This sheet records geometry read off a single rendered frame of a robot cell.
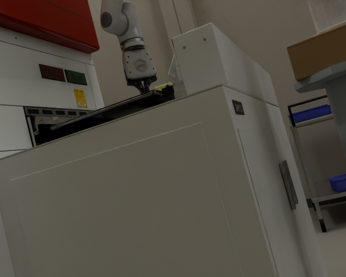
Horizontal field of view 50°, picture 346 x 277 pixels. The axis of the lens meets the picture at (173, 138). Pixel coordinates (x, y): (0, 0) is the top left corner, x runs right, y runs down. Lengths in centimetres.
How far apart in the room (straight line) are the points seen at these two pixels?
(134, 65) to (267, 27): 265
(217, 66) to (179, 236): 36
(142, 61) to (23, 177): 56
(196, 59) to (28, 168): 47
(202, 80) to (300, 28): 299
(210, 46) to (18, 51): 67
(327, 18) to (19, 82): 88
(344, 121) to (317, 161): 264
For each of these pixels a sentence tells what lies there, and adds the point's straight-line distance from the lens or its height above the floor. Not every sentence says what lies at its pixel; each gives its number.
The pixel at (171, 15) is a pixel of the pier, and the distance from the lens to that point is 406.
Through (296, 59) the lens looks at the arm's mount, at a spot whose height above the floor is 87.
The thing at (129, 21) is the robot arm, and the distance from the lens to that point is 130.
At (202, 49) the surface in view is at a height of 91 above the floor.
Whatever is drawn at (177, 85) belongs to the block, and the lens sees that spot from 102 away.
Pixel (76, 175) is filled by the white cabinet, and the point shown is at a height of 73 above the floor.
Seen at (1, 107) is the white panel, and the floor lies 97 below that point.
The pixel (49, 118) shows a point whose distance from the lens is 124.
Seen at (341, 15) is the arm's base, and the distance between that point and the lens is 106.
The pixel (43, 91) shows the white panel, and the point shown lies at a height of 103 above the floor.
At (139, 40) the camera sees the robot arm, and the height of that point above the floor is 112.
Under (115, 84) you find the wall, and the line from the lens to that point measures 440.
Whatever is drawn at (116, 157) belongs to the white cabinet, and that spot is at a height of 74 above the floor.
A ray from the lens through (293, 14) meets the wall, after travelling 380.
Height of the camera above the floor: 69
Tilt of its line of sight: 4 degrees up
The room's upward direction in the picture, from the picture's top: 15 degrees counter-clockwise
